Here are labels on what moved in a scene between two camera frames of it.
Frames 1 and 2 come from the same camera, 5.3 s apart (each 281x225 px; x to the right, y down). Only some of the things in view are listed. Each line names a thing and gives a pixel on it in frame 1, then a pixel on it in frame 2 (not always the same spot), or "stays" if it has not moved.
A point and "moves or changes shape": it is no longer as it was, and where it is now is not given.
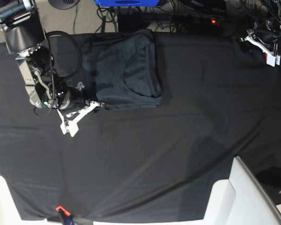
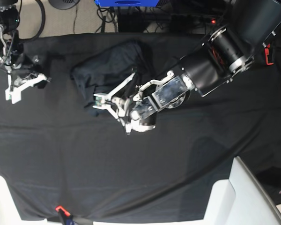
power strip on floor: (196, 19) stays
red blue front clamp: (66, 218) stays
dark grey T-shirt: (126, 68) moves or changes shape
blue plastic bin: (127, 3) stays
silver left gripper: (73, 98) -> (23, 65)
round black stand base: (62, 4) stays
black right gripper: (268, 33) -> (138, 114)
